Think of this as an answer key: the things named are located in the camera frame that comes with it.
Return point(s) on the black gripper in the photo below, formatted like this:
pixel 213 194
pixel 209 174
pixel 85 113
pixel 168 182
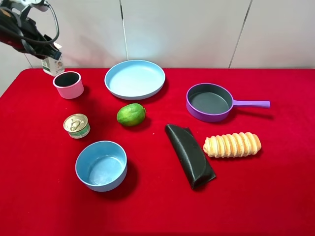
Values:
pixel 29 30

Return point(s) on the small white milk carton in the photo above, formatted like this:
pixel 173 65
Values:
pixel 52 66

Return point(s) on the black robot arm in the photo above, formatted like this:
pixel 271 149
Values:
pixel 20 32

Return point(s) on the pink saucepan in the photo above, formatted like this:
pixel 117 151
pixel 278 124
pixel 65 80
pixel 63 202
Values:
pixel 69 84

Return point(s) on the small tin can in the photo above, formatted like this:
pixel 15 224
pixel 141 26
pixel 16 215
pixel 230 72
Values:
pixel 77 126

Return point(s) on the light blue plate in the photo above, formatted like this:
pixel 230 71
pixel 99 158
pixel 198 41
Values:
pixel 135 79

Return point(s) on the green lime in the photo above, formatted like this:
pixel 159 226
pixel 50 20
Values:
pixel 131 115

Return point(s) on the light blue bowl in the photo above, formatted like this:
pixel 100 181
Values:
pixel 102 166

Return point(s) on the purple frying pan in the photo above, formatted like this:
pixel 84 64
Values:
pixel 212 103

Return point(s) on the black glasses case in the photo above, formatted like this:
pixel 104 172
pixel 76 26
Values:
pixel 193 161

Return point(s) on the striped bread roll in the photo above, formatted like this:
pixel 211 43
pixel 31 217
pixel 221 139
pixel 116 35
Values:
pixel 232 145

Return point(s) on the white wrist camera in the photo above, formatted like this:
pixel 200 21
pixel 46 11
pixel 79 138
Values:
pixel 41 5

